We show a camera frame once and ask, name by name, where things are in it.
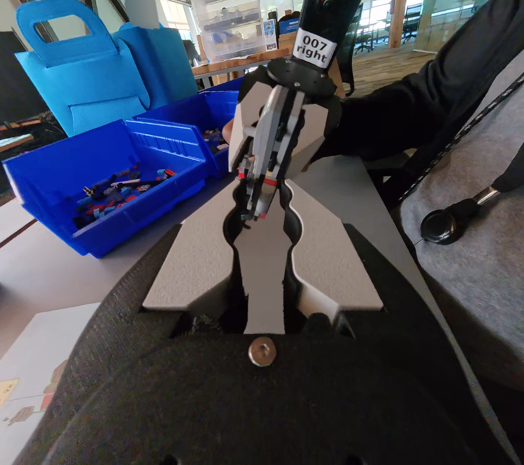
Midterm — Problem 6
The blue plastic bin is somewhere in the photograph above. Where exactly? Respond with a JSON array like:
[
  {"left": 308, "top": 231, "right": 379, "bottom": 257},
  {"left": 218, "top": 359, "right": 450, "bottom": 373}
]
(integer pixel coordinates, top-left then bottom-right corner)
[
  {"left": 2, "top": 119, "right": 207, "bottom": 259},
  {"left": 133, "top": 76, "right": 246, "bottom": 179}
]

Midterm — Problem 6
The wooden table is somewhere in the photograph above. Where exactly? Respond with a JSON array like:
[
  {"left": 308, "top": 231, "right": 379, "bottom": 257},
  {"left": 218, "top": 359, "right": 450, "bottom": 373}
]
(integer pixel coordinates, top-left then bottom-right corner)
[{"left": 192, "top": 46, "right": 296, "bottom": 87}]

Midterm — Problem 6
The black cable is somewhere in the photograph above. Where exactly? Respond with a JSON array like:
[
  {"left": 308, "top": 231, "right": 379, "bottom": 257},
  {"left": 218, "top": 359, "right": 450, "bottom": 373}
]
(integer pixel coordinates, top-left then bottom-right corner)
[{"left": 0, "top": 219, "right": 38, "bottom": 249}]

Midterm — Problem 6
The black wall panel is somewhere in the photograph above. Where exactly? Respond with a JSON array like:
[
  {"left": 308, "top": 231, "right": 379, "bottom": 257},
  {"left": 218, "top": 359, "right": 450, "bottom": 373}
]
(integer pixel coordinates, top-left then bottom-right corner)
[{"left": 0, "top": 31, "right": 50, "bottom": 122}]

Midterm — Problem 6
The large blue felt bag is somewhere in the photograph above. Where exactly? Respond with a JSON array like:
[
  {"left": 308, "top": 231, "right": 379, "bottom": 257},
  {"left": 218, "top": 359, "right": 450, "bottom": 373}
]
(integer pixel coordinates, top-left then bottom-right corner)
[{"left": 14, "top": 0, "right": 150, "bottom": 137}]

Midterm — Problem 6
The black patterned lanyard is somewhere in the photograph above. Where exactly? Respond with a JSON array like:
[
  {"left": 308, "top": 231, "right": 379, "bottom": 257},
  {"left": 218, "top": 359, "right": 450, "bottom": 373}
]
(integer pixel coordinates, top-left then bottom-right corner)
[{"left": 399, "top": 80, "right": 524, "bottom": 204}]

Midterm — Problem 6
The light blue instruction booklet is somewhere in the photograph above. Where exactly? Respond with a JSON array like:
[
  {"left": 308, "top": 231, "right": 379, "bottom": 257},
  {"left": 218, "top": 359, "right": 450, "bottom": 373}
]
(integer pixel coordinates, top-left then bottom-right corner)
[{"left": 0, "top": 303, "right": 101, "bottom": 465}]

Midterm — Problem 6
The small blue felt bag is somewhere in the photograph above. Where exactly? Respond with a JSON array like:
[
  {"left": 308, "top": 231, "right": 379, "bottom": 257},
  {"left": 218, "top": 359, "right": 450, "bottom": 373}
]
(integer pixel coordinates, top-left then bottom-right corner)
[{"left": 112, "top": 21, "right": 199, "bottom": 110}]

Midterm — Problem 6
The toy brick vehicle model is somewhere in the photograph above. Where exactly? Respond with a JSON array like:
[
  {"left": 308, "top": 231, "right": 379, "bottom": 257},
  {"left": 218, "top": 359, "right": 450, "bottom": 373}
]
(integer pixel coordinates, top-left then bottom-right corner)
[{"left": 237, "top": 85, "right": 307, "bottom": 223}]

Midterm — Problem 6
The stack of clear storage boxes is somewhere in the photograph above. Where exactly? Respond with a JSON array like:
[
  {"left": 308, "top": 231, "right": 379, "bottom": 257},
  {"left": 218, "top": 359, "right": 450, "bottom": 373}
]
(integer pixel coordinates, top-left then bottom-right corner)
[{"left": 180, "top": 0, "right": 267, "bottom": 62}]

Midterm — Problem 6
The pile of dark toy bricks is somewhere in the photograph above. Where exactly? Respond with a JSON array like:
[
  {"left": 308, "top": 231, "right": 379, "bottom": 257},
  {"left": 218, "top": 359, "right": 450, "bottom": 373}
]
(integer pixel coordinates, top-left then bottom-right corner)
[{"left": 201, "top": 127, "right": 230, "bottom": 155}]

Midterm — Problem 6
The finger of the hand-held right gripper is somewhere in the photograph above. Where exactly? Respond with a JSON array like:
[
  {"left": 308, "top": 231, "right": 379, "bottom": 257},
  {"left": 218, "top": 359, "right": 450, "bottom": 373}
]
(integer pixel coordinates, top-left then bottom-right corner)
[
  {"left": 228, "top": 82, "right": 280, "bottom": 173},
  {"left": 286, "top": 104, "right": 329, "bottom": 178}
]

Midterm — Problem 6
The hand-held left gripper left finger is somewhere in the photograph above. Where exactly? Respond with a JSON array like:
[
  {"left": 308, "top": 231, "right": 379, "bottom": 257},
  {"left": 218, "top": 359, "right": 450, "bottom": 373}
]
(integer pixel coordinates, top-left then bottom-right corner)
[{"left": 142, "top": 183, "right": 249, "bottom": 334}]

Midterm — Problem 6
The grey desk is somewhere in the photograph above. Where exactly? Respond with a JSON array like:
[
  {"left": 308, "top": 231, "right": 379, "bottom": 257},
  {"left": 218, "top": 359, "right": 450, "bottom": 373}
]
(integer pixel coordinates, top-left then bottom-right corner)
[{"left": 0, "top": 154, "right": 492, "bottom": 465}]

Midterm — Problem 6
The person's right forearm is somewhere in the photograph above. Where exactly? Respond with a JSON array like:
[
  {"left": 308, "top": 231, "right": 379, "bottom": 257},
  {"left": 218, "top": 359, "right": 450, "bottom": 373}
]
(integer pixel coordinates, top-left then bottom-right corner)
[{"left": 311, "top": 0, "right": 524, "bottom": 171}]

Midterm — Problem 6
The pile of colourful toy bricks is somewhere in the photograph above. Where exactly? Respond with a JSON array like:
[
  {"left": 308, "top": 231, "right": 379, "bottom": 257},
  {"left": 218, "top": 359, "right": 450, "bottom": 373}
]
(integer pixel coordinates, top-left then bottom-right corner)
[{"left": 73, "top": 162, "right": 178, "bottom": 228}]

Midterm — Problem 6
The black round badge reel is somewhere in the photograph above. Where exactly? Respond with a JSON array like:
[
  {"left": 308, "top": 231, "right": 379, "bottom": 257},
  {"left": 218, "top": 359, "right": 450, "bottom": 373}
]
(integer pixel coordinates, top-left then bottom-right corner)
[{"left": 421, "top": 187, "right": 502, "bottom": 245}]

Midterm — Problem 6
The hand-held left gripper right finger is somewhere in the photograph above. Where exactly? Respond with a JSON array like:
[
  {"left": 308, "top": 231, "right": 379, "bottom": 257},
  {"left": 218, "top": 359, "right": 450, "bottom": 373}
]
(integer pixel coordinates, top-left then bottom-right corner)
[{"left": 282, "top": 180, "right": 384, "bottom": 334}]

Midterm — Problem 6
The person's grey top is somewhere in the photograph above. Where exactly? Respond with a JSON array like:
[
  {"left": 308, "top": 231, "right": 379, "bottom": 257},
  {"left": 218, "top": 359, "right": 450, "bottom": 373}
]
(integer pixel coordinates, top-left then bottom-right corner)
[{"left": 399, "top": 64, "right": 524, "bottom": 392}]

